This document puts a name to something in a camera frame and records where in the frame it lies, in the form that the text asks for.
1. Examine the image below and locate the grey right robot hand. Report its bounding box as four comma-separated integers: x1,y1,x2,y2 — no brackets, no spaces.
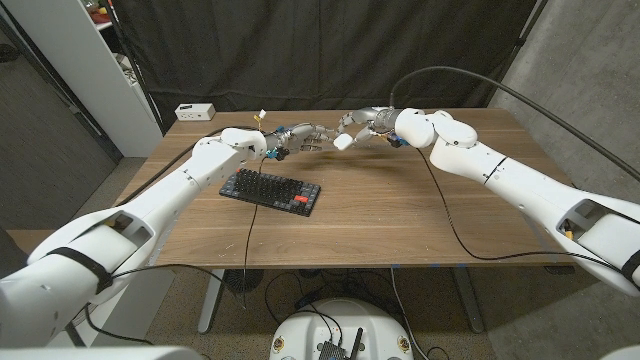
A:
335,105,402,149

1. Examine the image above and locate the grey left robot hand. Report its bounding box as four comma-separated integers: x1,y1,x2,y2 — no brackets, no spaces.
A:
264,122,338,155

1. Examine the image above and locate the white AirPods case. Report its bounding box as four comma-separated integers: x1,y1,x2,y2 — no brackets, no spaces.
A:
332,132,356,152

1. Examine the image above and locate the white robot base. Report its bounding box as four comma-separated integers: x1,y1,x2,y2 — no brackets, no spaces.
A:
269,297,415,360

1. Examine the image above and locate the black keyboard with red key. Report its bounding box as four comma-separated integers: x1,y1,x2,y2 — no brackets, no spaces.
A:
218,167,322,218

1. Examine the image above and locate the black curtain backdrop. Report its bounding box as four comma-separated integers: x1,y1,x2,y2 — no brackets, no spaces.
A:
107,0,539,134

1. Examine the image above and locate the white power strip box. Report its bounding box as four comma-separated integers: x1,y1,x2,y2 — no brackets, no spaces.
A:
174,102,217,123

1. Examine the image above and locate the black round fan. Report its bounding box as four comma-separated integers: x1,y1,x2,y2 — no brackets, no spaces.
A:
222,268,265,295

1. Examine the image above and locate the black power brick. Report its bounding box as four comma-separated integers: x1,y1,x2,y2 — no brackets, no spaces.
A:
293,288,324,311

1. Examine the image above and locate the grey table leg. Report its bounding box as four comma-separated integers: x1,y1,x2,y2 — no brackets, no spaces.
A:
449,266,487,335
196,268,227,336

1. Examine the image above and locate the white shelf cabinet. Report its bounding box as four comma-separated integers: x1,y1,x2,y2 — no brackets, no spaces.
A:
2,0,164,159

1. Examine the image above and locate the black electronics box with antenna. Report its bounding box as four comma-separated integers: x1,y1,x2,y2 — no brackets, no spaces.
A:
317,326,365,360

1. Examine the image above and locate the brown cardboard box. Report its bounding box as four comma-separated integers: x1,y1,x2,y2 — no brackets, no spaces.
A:
6,228,52,257

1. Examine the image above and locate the white robot chest shell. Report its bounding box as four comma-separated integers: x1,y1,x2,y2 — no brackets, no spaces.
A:
0,345,204,360

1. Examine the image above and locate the black fabric object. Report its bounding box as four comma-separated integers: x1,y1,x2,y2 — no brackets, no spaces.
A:
0,226,29,279

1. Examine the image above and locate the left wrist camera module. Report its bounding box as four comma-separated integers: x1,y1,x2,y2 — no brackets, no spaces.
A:
265,145,291,163

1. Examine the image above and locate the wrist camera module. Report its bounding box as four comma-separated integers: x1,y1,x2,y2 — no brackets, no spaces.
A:
265,145,291,163
386,131,411,150

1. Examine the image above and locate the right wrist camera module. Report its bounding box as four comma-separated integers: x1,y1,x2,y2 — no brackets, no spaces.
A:
386,131,411,150

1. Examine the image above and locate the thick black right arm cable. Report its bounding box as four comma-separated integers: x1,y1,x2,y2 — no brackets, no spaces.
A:
388,65,640,184

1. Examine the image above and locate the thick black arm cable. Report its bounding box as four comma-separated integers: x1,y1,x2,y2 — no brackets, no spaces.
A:
388,65,640,184
116,125,262,207

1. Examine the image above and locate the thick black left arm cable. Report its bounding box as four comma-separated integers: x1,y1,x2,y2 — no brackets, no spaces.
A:
116,125,262,207

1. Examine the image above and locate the thin black left wrist cable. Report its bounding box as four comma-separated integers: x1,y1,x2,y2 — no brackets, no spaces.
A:
82,155,269,347

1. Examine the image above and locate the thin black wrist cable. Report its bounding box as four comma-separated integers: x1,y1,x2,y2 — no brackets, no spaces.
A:
82,155,269,347
414,145,629,276

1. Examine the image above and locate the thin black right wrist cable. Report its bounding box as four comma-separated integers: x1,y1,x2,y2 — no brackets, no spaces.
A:
414,145,629,276

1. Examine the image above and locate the grey floor cable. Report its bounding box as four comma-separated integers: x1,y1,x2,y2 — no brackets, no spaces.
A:
389,265,432,360

